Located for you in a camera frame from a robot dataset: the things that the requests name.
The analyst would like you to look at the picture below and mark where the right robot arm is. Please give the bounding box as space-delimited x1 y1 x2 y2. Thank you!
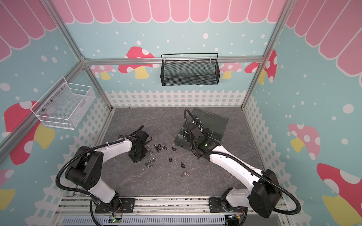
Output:
183 108 301 218

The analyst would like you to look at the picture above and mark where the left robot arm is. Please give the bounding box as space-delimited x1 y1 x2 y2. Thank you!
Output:
55 125 149 212

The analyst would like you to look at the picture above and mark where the green compartment organizer box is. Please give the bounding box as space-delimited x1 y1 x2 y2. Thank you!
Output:
174 108 229 151

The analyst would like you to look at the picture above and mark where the black wire mesh basket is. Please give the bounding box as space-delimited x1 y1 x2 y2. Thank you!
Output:
160 53 221 86

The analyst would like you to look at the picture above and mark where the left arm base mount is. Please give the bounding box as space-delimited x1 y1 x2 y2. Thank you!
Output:
95 198 136 214

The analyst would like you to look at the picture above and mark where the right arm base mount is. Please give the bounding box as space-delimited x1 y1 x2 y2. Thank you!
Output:
209 196 248 213

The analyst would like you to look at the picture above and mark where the white wire mesh basket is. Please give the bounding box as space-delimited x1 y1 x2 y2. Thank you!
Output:
30 77 96 130

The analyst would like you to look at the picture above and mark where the aluminium rail frame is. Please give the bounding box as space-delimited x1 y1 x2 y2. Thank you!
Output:
50 195 292 226

